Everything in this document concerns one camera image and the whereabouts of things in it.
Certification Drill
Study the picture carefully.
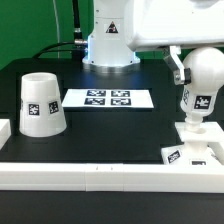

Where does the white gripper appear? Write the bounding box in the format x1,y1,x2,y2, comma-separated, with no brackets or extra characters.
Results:
124,0,224,85

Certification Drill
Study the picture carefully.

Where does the white lamp bulb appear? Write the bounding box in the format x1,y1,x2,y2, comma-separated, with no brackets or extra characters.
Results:
180,47,224,132

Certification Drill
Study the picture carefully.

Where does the white lamp base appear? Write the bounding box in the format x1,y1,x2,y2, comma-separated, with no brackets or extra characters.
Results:
161,122,224,166

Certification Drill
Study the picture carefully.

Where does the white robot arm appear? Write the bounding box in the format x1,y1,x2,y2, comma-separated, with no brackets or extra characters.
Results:
83,0,224,84

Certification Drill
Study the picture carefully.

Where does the white lamp shade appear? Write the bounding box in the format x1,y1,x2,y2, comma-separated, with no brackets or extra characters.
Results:
19,72,67,137

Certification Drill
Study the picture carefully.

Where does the white marker sheet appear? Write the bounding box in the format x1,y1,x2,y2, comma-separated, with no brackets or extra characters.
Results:
62,89,154,109

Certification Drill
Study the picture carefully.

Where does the black cable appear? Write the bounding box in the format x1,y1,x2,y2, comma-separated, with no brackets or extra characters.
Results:
32,0,88,59

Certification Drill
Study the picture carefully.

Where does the white thin cable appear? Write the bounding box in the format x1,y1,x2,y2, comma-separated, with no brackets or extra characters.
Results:
52,0,62,59

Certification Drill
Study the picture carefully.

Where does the white fence rail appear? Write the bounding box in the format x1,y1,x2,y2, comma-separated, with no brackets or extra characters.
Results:
0,119,224,194

